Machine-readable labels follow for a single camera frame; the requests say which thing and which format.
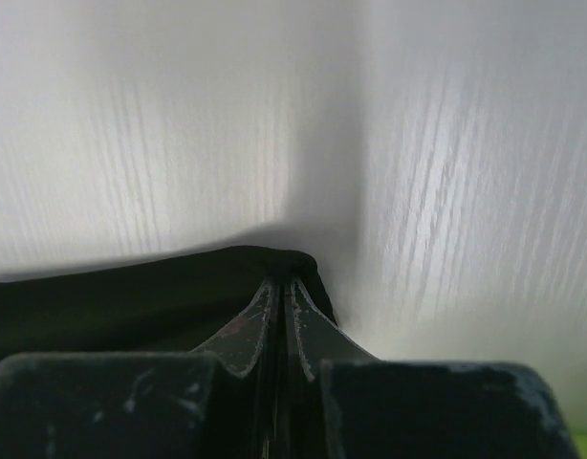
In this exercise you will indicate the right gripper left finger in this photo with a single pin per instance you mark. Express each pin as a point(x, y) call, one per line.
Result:
point(210, 402)

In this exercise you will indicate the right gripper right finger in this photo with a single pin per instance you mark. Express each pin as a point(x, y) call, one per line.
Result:
point(345, 403)

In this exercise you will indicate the black t shirt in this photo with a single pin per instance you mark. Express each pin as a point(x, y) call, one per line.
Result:
point(166, 305)

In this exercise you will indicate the green plastic basin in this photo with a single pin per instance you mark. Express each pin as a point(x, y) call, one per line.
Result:
point(585, 444)

